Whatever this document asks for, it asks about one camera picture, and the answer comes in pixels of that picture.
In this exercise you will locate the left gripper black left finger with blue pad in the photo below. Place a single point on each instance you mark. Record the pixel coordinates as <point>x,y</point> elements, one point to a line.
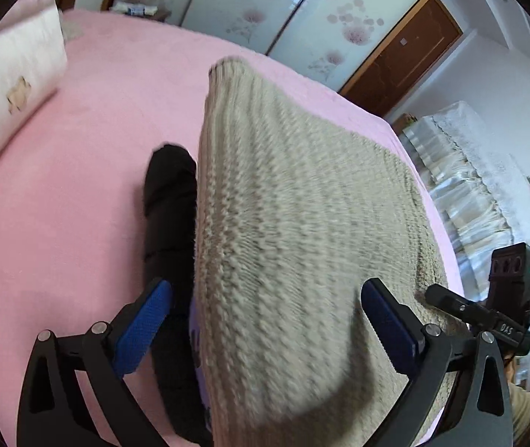
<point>52,409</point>

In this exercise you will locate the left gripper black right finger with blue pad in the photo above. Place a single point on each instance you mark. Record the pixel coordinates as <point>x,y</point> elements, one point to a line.
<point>478,411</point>

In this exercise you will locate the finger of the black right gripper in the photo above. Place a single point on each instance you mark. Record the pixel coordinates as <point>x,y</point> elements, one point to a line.
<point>478,317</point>

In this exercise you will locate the beige knit cardigan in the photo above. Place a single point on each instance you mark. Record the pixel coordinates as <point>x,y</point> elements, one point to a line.
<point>294,214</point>

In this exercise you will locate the purple folded garment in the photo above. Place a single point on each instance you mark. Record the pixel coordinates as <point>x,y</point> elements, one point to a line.
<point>194,332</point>

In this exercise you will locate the pink bed sheet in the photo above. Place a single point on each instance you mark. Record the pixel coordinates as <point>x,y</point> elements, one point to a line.
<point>72,226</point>

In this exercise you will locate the black folded garment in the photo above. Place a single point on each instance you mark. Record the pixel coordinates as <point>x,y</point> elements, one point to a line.
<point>170,191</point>

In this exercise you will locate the brown wooden door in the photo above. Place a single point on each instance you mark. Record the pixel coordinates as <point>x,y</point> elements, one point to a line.
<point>423,35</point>

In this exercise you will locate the floral sliding wardrobe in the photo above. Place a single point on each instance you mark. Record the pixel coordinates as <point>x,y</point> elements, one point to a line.
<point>324,40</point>

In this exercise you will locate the white pillow with print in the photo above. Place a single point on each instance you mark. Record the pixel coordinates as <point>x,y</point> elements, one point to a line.
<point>33,61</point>

